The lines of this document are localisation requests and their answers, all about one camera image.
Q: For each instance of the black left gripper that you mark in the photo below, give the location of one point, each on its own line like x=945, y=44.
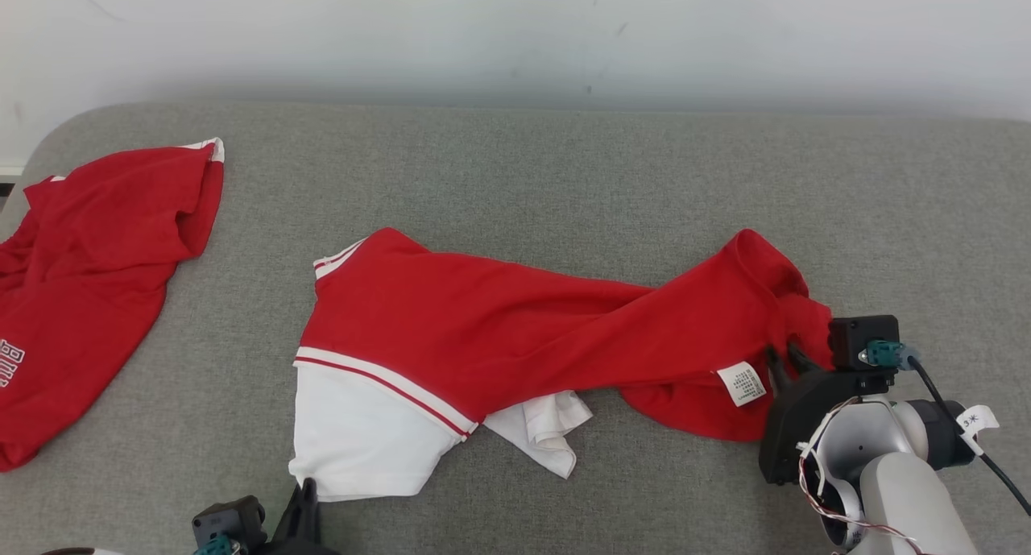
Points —
x=298, y=549

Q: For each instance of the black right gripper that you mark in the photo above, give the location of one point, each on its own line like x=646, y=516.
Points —
x=793, y=418

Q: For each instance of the red white basketball jersey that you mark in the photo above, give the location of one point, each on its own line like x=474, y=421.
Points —
x=483, y=321

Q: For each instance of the red basketball shorts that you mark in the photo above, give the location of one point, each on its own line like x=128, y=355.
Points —
x=97, y=281

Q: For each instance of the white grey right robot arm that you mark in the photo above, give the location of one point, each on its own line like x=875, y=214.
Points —
x=902, y=499

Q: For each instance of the white skirting board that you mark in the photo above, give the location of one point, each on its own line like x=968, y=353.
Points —
x=10, y=170

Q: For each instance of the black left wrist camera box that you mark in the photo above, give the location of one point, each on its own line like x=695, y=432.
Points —
x=229, y=519

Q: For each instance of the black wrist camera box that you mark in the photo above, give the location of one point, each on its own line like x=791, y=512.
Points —
x=229, y=519
x=854, y=337

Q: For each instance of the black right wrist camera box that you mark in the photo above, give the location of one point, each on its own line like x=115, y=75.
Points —
x=854, y=337

